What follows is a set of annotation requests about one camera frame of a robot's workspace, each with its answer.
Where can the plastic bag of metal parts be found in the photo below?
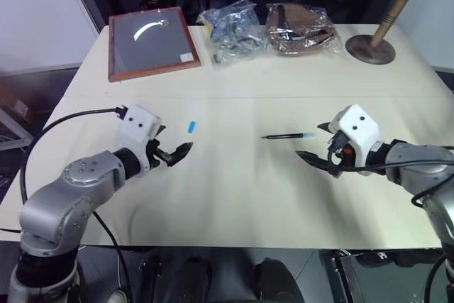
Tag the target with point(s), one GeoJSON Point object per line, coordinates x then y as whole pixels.
{"type": "Point", "coordinates": [234, 33]}

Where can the dark rounded shape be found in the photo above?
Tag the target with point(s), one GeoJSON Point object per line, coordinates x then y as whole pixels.
{"type": "Point", "coordinates": [275, 281]}

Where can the plastic bag with brown item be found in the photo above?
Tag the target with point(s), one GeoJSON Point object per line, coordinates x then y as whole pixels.
{"type": "Point", "coordinates": [301, 30]}

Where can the black pen with blue end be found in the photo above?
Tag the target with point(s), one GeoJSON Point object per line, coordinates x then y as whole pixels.
{"type": "Point", "coordinates": [287, 136]}

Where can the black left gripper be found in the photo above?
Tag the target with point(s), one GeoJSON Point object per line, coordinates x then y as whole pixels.
{"type": "Point", "coordinates": [155, 152]}

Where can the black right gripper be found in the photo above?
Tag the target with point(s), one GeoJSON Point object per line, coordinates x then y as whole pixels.
{"type": "Point", "coordinates": [342, 148]}

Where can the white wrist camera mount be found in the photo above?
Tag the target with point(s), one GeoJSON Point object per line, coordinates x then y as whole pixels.
{"type": "Point", "coordinates": [358, 129]}
{"type": "Point", "coordinates": [138, 122]}

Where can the brown box with white label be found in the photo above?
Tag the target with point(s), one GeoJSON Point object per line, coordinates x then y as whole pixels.
{"type": "Point", "coordinates": [16, 102]}

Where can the wooden picture frame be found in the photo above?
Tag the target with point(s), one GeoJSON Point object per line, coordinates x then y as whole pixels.
{"type": "Point", "coordinates": [152, 44]}

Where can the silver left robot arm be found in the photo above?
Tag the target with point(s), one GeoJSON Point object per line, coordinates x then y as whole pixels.
{"type": "Point", "coordinates": [81, 175]}

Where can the small blue rectangular object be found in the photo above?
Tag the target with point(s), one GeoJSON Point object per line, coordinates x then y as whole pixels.
{"type": "Point", "coordinates": [192, 127]}

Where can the brown wooden hat stand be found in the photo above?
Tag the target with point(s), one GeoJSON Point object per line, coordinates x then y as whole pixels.
{"type": "Point", "coordinates": [372, 49]}

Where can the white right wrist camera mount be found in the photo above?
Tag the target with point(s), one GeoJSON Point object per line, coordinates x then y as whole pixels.
{"type": "Point", "coordinates": [358, 129]}

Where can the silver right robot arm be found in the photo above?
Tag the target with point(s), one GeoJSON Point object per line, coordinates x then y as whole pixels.
{"type": "Point", "coordinates": [404, 152]}

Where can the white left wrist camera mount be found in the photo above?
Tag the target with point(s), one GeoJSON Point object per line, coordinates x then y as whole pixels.
{"type": "Point", "coordinates": [138, 122]}

